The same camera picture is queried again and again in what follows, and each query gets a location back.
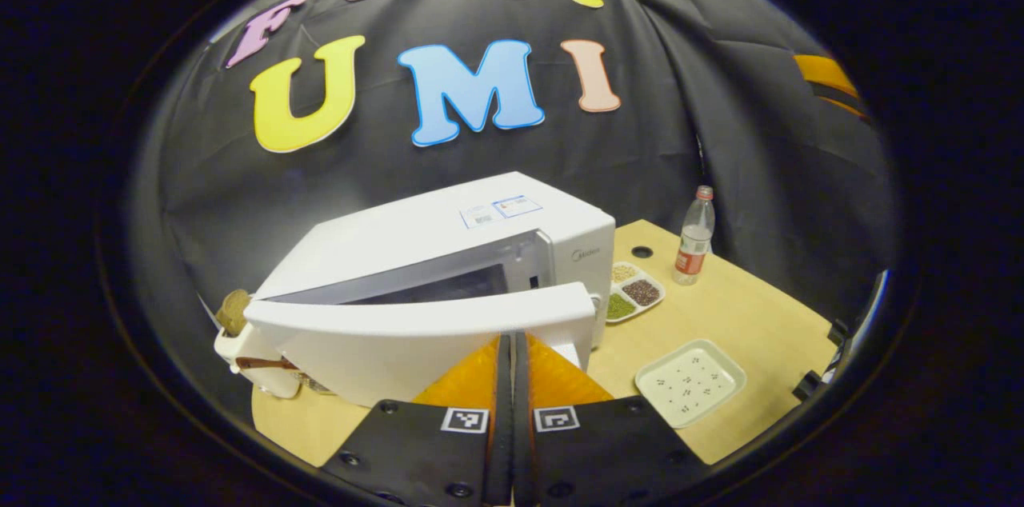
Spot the white divided bean dish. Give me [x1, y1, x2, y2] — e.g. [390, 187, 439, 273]
[606, 261, 666, 324]

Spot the white dotted square plate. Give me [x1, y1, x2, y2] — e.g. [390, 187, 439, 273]
[635, 339, 747, 429]

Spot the black backdrop cloth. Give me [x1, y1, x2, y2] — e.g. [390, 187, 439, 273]
[156, 0, 897, 412]

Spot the red label plastic bottle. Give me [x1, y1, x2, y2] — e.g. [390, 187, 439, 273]
[672, 186, 716, 286]

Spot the white toaster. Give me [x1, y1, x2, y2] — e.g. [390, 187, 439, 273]
[214, 323, 303, 400]

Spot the brown bread slice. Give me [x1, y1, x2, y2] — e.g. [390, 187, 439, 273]
[216, 289, 253, 337]

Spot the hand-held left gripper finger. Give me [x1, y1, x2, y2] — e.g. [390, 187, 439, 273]
[320, 333, 513, 507]
[514, 331, 709, 507]

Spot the white microwave oven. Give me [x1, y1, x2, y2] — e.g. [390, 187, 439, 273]
[244, 171, 617, 408]

